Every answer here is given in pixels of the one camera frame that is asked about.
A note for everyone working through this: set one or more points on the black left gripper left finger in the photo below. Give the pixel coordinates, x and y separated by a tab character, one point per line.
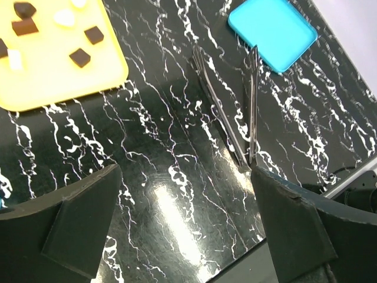
60	236

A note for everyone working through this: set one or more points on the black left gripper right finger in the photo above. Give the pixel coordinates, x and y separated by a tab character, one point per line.
312	238

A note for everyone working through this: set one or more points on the white chocolate bar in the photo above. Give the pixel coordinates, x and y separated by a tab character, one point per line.
15	60

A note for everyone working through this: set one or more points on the dark chocolate square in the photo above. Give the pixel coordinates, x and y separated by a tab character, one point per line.
80	57
94	35

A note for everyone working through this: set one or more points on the dark chocolate edge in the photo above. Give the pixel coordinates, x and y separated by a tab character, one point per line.
3	49

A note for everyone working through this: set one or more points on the brown chocolate block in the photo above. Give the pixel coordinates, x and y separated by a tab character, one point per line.
24	27

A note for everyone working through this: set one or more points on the white chocolate round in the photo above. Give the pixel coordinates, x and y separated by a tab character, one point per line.
64	18

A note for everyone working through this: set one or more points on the dark chocolate top piece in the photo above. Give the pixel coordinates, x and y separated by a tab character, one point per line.
24	9

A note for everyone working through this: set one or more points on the white chocolate top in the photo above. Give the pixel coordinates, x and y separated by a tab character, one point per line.
79	4

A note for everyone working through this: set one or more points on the yellow tray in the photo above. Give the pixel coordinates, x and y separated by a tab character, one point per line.
49	75

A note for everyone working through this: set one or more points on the blue tin lid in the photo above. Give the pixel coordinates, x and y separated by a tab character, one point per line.
279	31

